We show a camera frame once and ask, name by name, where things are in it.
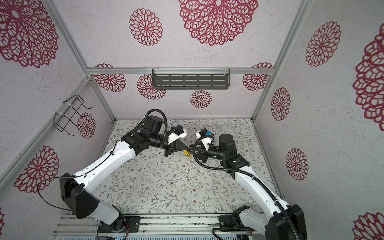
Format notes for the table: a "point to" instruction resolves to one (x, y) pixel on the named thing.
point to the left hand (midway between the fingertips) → (185, 149)
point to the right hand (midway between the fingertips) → (190, 146)
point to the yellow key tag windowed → (186, 152)
